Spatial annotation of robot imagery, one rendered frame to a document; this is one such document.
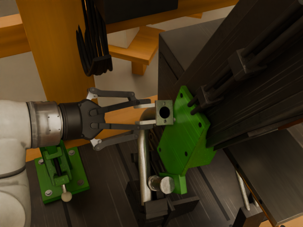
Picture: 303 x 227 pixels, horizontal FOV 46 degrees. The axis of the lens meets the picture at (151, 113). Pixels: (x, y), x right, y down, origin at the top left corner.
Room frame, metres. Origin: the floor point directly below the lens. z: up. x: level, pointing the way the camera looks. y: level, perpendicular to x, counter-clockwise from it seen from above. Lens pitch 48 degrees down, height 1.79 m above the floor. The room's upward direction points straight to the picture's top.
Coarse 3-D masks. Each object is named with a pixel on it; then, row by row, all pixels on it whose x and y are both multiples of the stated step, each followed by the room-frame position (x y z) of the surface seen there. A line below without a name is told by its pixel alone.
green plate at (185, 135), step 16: (192, 96) 0.51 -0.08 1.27; (176, 112) 0.52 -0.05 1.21; (176, 128) 0.50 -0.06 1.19; (192, 128) 0.46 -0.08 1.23; (160, 144) 0.52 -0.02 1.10; (176, 144) 0.47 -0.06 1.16; (192, 144) 0.44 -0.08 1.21; (176, 160) 0.45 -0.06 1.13; (192, 160) 0.44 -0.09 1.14; (208, 160) 0.46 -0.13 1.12
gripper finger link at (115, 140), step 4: (116, 136) 0.47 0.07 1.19; (120, 136) 0.46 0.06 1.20; (124, 136) 0.46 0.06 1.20; (128, 136) 0.46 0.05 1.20; (132, 136) 0.47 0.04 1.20; (136, 136) 0.47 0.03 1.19; (104, 140) 0.45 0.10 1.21; (108, 140) 0.45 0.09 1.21; (112, 140) 0.45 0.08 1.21; (116, 140) 0.45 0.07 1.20; (120, 140) 0.45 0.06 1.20; (124, 140) 0.46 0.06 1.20; (128, 140) 0.46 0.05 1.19; (100, 144) 0.44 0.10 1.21; (104, 144) 0.44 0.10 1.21; (108, 144) 0.44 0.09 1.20; (112, 144) 0.44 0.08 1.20; (92, 148) 0.44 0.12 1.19; (96, 148) 0.43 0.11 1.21; (100, 148) 0.43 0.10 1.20
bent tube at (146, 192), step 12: (156, 108) 0.52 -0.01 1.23; (168, 108) 0.53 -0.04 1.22; (156, 120) 0.50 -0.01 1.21; (168, 120) 0.51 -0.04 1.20; (144, 132) 0.56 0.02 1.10; (144, 144) 0.54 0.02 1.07; (144, 156) 0.51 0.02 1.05; (144, 168) 0.49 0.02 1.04; (144, 180) 0.47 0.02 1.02; (144, 192) 0.44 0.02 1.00
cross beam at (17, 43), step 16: (192, 0) 0.94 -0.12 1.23; (208, 0) 0.96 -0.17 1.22; (224, 0) 0.98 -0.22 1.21; (16, 16) 0.80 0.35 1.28; (144, 16) 0.88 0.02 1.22; (160, 16) 0.90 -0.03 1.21; (176, 16) 0.92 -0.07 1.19; (0, 32) 0.74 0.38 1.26; (16, 32) 0.76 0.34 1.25; (112, 32) 0.85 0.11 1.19; (0, 48) 0.74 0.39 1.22; (16, 48) 0.75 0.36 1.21
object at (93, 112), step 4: (132, 100) 0.52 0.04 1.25; (136, 100) 0.53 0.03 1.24; (112, 104) 0.52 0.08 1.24; (116, 104) 0.51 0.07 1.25; (120, 104) 0.51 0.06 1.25; (124, 104) 0.51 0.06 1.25; (128, 104) 0.51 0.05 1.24; (132, 104) 0.52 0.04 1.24; (136, 104) 0.52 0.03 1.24; (100, 108) 0.49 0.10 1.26; (104, 108) 0.49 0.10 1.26; (108, 108) 0.49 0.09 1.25; (112, 108) 0.50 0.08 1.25; (116, 108) 0.50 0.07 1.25; (120, 108) 0.50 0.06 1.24; (92, 112) 0.48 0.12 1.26; (96, 112) 0.48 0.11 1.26; (100, 112) 0.48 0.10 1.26; (104, 112) 0.48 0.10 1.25
